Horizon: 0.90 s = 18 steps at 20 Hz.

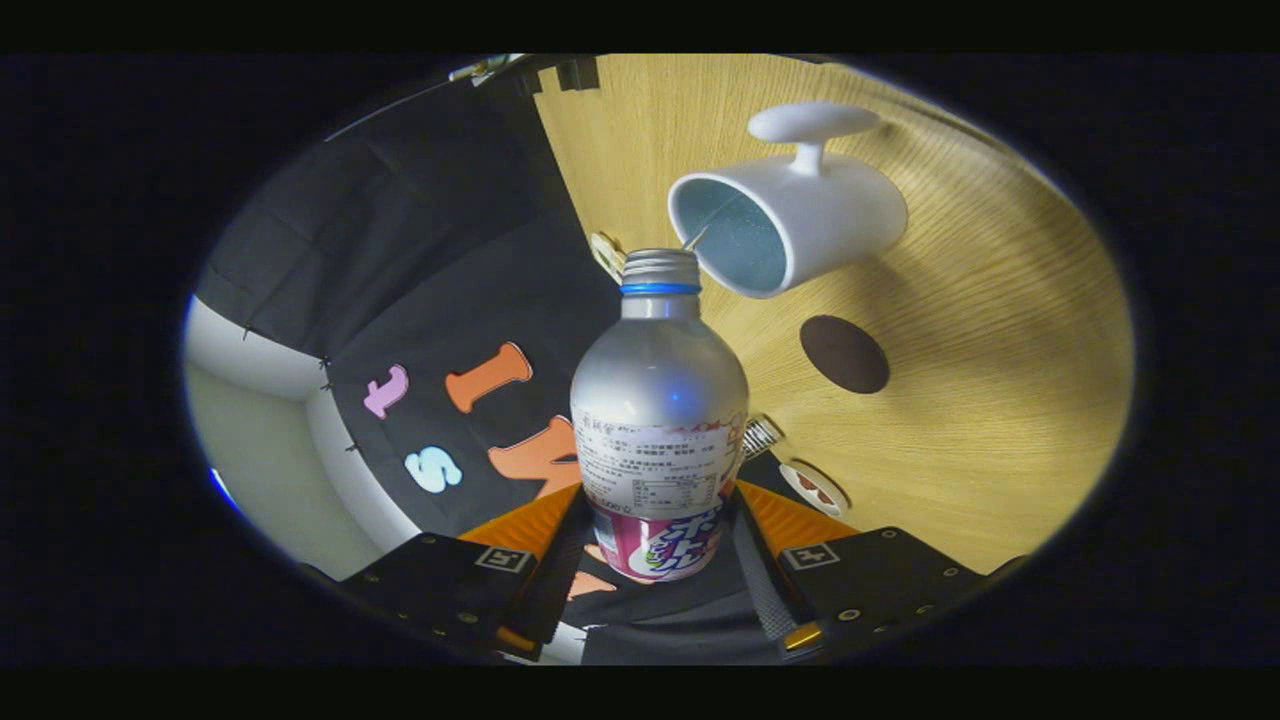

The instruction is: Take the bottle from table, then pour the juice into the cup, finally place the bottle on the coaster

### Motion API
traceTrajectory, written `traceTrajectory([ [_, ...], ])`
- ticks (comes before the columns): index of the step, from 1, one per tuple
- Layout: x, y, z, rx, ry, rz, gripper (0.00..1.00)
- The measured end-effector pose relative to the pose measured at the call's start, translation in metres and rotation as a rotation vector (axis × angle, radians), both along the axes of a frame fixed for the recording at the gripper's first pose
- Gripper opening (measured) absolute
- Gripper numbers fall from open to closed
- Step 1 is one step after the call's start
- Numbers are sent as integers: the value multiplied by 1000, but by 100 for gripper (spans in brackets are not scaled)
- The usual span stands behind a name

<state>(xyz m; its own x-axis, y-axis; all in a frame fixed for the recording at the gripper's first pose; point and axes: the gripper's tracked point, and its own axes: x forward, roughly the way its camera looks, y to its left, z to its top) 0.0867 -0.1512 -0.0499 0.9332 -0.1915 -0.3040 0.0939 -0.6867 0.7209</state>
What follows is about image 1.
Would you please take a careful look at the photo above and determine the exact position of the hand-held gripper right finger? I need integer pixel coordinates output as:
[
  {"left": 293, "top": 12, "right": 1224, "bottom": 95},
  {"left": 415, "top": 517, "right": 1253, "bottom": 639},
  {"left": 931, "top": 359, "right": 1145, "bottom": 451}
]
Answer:
[{"left": 725, "top": 480, "right": 993, "bottom": 658}]

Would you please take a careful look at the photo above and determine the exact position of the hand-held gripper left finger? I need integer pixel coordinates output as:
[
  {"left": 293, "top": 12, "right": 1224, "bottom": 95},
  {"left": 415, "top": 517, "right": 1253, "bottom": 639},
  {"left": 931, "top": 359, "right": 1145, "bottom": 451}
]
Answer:
[{"left": 340, "top": 483, "right": 591, "bottom": 661}]

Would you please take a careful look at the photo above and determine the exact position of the silver juice bottle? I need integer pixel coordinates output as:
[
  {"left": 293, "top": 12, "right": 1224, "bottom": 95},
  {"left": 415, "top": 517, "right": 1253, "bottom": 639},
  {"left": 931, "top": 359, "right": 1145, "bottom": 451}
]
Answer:
[{"left": 569, "top": 248, "right": 750, "bottom": 582}]

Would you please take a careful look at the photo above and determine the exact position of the white cup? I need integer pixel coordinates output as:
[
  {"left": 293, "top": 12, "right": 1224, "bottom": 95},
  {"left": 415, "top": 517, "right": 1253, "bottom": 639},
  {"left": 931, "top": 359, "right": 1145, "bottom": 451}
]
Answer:
[{"left": 667, "top": 101, "right": 909, "bottom": 300}]

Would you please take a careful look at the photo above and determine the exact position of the white oval plate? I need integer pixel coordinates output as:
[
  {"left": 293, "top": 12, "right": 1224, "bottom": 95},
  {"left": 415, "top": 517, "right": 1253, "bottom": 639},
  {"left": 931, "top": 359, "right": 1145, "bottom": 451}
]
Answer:
[{"left": 778, "top": 460, "right": 851, "bottom": 519}]

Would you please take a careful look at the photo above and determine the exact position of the wooden table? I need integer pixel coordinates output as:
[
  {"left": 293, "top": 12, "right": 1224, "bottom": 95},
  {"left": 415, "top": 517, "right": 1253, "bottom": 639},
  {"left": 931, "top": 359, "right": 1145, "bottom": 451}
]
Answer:
[{"left": 533, "top": 55, "right": 1136, "bottom": 576}]

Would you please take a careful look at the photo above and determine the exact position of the white divided snack tray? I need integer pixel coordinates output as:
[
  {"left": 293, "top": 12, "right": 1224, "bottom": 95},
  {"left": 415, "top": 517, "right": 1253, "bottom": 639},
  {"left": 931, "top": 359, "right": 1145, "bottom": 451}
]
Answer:
[{"left": 590, "top": 232, "right": 629, "bottom": 286}]

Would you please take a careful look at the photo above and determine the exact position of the black backdrop cloth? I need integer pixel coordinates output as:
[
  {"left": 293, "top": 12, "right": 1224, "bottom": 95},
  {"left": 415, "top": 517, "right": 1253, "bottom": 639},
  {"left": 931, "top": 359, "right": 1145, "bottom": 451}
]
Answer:
[{"left": 195, "top": 60, "right": 791, "bottom": 666}]

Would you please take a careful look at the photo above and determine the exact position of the black table clamp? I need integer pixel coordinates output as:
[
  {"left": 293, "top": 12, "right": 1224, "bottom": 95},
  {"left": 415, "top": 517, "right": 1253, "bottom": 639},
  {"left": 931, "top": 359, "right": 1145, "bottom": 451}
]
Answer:
[{"left": 515, "top": 58, "right": 601, "bottom": 96}]

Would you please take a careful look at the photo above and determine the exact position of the silver metal clamp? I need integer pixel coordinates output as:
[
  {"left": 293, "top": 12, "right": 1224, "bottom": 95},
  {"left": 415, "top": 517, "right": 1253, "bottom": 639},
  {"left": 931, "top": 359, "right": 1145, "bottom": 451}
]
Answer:
[{"left": 448, "top": 55, "right": 526, "bottom": 86}]

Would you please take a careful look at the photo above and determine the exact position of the metal wire holder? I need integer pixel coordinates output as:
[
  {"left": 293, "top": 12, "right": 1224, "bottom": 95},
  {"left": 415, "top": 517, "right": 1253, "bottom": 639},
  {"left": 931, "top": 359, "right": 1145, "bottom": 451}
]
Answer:
[{"left": 742, "top": 415, "right": 786, "bottom": 461}]

